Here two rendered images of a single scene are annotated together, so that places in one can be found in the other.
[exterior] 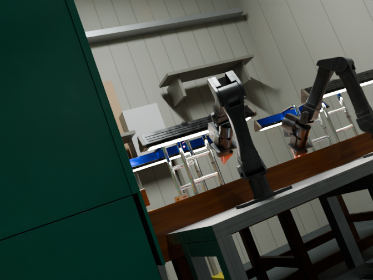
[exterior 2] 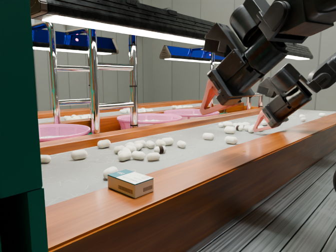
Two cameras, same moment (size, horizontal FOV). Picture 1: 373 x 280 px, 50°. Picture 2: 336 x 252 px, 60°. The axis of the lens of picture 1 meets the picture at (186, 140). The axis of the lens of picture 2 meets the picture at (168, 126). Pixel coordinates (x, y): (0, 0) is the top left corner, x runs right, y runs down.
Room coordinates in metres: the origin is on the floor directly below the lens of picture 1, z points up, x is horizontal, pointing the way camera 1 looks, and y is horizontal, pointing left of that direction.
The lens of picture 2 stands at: (1.16, 0.22, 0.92)
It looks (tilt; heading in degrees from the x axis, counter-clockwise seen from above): 9 degrees down; 335
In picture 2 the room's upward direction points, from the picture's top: straight up
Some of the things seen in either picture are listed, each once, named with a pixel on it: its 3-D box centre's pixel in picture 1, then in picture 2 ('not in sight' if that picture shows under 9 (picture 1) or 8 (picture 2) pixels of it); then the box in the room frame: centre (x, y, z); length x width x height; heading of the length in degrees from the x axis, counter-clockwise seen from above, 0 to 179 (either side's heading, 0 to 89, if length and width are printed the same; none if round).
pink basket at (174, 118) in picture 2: not in sight; (149, 128); (2.27, -0.22, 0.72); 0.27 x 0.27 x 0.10
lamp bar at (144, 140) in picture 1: (198, 126); (149, 20); (1.91, -0.08, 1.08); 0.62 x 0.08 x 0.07; 112
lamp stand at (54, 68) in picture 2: (182, 178); (63, 85); (2.36, 0.10, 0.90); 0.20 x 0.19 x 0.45; 112
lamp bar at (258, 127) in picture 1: (291, 114); (197, 55); (2.80, -0.76, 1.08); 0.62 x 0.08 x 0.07; 112
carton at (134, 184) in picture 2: (181, 197); (130, 182); (1.55, 0.10, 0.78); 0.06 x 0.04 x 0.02; 22
